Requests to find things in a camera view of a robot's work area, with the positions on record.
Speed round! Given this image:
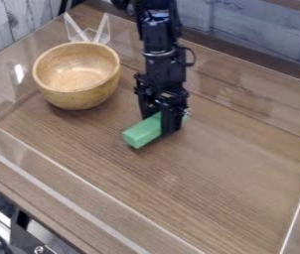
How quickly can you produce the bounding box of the clear acrylic front wall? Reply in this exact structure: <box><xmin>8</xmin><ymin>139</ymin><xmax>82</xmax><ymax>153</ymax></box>
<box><xmin>0</xmin><ymin>112</ymin><xmax>208</xmax><ymax>254</ymax></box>

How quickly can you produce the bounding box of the clear acrylic corner bracket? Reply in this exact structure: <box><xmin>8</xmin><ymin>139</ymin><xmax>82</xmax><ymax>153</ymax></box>
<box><xmin>65</xmin><ymin>13</ymin><xmax>110</xmax><ymax>45</ymax></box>

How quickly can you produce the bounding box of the black table leg bracket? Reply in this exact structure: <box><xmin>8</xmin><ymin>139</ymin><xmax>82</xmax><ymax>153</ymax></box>
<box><xmin>10</xmin><ymin>209</ymin><xmax>58</xmax><ymax>254</ymax></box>

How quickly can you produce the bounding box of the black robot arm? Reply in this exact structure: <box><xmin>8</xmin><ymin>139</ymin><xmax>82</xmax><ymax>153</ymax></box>
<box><xmin>110</xmin><ymin>0</ymin><xmax>196</xmax><ymax>136</ymax></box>

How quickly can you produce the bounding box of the green stick block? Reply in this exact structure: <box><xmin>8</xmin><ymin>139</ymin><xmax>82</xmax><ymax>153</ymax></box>
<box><xmin>121</xmin><ymin>110</ymin><xmax>192</xmax><ymax>150</ymax></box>

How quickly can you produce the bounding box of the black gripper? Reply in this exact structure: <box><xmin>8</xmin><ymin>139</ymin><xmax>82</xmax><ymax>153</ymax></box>
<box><xmin>134</xmin><ymin>49</ymin><xmax>191</xmax><ymax>136</ymax></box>

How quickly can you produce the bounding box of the wooden bowl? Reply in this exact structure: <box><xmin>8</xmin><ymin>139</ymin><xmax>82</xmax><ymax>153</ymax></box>
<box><xmin>33</xmin><ymin>42</ymin><xmax>121</xmax><ymax>110</ymax></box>

